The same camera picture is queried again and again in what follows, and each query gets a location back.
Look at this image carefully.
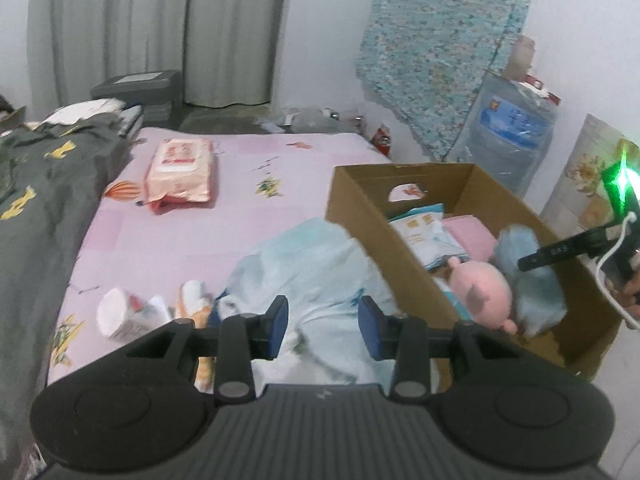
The blue white plastic packet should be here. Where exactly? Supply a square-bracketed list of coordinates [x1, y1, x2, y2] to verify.
[434, 277, 477, 324]

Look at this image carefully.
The pink wet wipes pack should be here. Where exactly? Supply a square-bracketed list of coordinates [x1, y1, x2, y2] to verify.
[143, 138, 217, 216]

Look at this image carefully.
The grey white folded cloth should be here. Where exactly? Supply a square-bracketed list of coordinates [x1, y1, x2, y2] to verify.
[119, 104, 147, 139]

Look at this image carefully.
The large blue water bottle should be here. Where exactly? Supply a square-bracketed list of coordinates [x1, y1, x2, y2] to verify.
[447, 35, 559, 197]

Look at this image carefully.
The white crumpled cloth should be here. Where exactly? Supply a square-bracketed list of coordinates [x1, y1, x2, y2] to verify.
[42, 98, 127, 126]

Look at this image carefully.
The pink pig plush toy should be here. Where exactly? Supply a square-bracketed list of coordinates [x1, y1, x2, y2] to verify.
[432, 255, 521, 337]

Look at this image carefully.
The white tissue pack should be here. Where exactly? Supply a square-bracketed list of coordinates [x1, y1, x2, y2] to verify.
[96, 287, 174, 344]

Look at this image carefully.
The white cable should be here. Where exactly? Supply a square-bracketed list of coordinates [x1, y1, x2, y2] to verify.
[595, 211, 640, 332]

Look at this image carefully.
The brown cardboard box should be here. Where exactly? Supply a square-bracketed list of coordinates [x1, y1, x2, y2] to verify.
[325, 162, 624, 382]

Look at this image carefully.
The light blue cloth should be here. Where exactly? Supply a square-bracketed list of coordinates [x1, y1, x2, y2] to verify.
[220, 217, 451, 387]

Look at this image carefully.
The teal patterned wall cloth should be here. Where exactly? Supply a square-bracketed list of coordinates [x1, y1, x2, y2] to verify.
[354, 0, 539, 162]

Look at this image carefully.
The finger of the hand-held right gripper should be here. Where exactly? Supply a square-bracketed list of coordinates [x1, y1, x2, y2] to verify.
[517, 226, 612, 274]

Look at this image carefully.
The red white box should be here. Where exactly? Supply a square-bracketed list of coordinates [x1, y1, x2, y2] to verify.
[520, 73, 561, 109]

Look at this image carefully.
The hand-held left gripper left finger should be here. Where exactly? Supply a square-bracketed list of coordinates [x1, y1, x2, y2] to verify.
[125, 295, 291, 409]

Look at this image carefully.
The white packet orange print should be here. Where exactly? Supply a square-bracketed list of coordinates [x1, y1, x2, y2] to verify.
[390, 212, 472, 272]

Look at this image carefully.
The blue white paper box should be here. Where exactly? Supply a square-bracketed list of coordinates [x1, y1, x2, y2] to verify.
[387, 203, 447, 224]

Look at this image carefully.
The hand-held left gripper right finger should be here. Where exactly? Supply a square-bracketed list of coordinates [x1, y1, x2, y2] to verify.
[360, 295, 519, 404]

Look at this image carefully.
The pink printed bed sheet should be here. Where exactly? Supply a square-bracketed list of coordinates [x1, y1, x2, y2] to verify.
[47, 129, 397, 397]

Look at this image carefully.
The pink cloth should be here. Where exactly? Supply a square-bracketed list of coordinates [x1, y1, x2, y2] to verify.
[442, 214, 502, 264]

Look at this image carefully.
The grey blanket yellow print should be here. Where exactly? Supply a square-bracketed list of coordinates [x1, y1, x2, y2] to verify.
[0, 109, 137, 467]

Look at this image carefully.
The blue fluffy plush toy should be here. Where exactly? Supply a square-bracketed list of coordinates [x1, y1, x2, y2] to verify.
[492, 225, 569, 339]

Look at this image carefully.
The person's right hand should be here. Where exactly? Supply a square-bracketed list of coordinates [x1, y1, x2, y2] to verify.
[621, 252, 640, 319]

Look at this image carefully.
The red can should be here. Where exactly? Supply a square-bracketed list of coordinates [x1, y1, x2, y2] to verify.
[372, 124, 394, 159]

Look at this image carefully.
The grey curtain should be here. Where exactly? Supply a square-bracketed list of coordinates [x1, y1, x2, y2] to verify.
[27, 0, 294, 109]

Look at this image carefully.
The grey plastic storage box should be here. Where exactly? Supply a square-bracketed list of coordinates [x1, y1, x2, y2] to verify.
[90, 69, 184, 129]

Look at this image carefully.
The clear plastic bag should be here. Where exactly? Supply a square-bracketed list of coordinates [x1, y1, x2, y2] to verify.
[291, 107, 342, 132]

